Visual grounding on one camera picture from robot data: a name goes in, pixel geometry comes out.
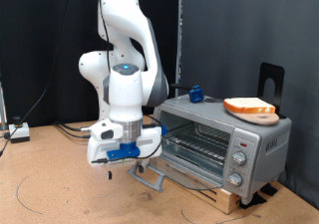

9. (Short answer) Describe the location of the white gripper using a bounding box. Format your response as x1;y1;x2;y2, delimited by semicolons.
87;126;163;181

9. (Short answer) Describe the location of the glass oven door with handle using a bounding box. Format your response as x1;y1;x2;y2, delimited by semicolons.
127;150;224;194

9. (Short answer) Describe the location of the white bread slice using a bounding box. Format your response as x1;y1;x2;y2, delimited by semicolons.
222;97;277;114

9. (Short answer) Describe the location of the silver oven knob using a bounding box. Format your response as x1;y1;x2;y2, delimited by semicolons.
226;172;244;188
231;150;248;167

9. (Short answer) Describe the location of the silver toaster oven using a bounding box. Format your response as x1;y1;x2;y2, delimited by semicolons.
153;94;293;205

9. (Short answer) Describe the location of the slatted wooden block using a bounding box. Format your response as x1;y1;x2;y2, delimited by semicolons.
156;157;242;215

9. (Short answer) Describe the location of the white emergency stop box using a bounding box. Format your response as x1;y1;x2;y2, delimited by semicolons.
8;115;31;143

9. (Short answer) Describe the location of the thin metal pole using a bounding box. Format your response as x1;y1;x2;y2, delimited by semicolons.
0;81;8;131

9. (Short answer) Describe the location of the black tape patch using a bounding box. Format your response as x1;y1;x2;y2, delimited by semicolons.
260;183;279;197

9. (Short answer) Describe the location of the oval wooden cutting board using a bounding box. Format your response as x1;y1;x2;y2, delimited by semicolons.
228;109;280;126

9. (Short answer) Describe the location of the black backdrop curtain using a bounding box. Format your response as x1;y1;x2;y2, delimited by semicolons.
0;0;182;128

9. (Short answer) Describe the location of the black metal bookend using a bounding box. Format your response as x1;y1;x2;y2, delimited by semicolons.
256;62;287;119

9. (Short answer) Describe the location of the grey backdrop curtain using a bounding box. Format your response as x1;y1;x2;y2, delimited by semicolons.
180;0;319;210

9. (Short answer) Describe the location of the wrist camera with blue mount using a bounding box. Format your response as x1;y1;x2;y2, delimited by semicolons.
91;123;169;168

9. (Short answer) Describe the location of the black cable with silver connector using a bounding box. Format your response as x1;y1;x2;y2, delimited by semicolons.
53;119;98;132

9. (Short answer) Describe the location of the black base cable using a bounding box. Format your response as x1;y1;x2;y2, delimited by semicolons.
57;123;94;139

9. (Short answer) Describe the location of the metal wire oven rack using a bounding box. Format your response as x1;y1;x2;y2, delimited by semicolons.
162;122;232;165

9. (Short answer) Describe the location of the black hanging cable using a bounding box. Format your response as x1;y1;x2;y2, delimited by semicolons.
0;0;77;157

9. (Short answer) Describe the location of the black camera cable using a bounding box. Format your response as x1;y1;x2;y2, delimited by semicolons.
98;0;165;163

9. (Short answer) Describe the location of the vertical aluminium frame pole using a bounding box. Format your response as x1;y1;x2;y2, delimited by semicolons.
174;0;184;98

